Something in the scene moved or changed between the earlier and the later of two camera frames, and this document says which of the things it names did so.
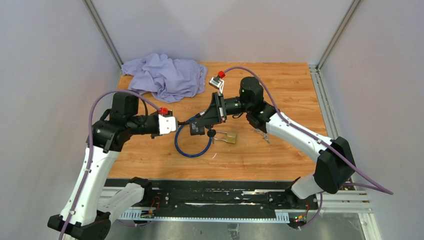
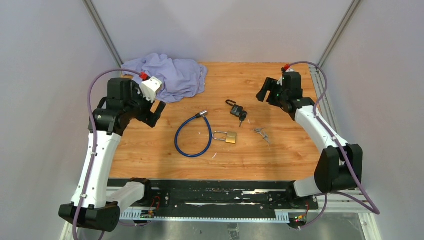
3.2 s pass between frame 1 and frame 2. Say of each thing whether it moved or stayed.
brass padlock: stayed
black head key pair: moved
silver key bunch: stayed
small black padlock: moved
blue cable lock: stayed
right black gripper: moved
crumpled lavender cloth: stayed
